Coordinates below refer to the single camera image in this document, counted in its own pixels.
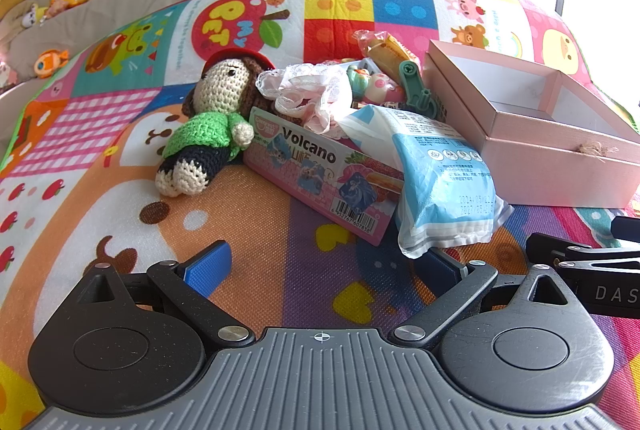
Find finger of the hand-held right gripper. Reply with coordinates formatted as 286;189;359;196
611;216;640;243
525;232;640;283

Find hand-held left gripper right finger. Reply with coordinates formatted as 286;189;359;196
389;250;576;353

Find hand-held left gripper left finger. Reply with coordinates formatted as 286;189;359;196
65;240;257;350

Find blue white tissue packet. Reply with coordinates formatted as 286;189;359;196
340;104;514;259

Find pink cardboard box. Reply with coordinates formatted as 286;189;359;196
425;38;640;209

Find crochet doll with green jacket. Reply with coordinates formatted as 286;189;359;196
155;50;277;198

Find pink snack box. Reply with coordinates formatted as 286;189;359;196
243;106;405;245

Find green plastic tool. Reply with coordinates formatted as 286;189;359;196
398;61;447;121

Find white pink lace cloth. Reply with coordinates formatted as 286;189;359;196
256;62;354;135

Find teal toy figure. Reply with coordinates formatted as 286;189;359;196
347;64;372;96

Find colourful printed blanket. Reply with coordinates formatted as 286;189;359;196
0;0;640;430

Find orange fish plush toy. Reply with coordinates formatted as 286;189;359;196
33;50;70;79

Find yellow banana plush toy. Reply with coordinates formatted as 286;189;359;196
0;0;32;24

